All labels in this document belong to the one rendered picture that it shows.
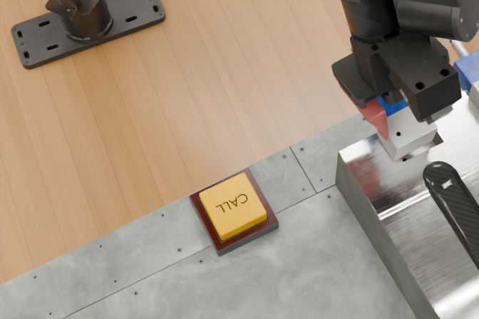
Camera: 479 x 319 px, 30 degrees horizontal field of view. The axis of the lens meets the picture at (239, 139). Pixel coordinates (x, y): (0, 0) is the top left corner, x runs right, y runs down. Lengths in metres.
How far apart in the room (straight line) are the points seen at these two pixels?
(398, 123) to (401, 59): 0.15
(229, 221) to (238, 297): 0.09
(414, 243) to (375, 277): 0.09
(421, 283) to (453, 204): 0.10
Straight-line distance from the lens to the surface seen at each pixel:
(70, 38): 1.20
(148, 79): 1.17
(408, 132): 0.96
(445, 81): 0.80
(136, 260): 1.06
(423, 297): 0.97
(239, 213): 1.03
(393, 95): 0.88
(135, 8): 1.22
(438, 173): 1.01
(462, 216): 1.00
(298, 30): 1.19
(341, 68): 0.91
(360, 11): 0.82
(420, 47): 0.83
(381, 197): 0.98
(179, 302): 1.04
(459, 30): 0.79
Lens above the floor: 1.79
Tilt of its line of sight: 64 degrees down
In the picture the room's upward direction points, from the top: 7 degrees counter-clockwise
